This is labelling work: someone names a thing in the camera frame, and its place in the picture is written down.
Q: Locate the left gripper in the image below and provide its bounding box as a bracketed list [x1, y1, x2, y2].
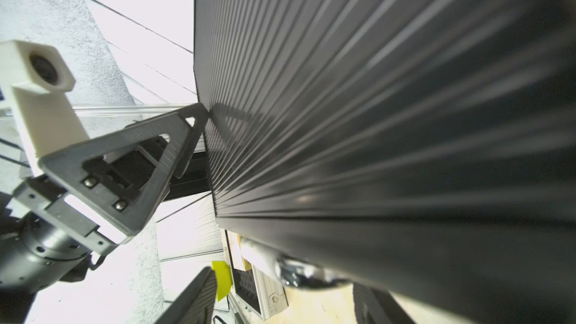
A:
[13, 103, 209, 255]

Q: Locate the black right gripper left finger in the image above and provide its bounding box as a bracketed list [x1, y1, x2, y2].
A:
[155, 267, 217, 324]

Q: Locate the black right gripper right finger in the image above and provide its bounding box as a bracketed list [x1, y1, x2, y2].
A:
[352, 283, 415, 324]

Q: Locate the silver aluminium poker case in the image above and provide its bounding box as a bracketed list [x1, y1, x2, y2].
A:
[221, 229, 288, 322]

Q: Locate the black poker case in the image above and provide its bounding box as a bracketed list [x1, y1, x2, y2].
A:
[194, 0, 575, 323]

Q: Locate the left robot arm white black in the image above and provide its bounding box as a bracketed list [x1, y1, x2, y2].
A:
[1, 103, 209, 323]

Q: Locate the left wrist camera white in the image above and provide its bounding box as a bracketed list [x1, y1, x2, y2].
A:
[1, 40, 89, 176]

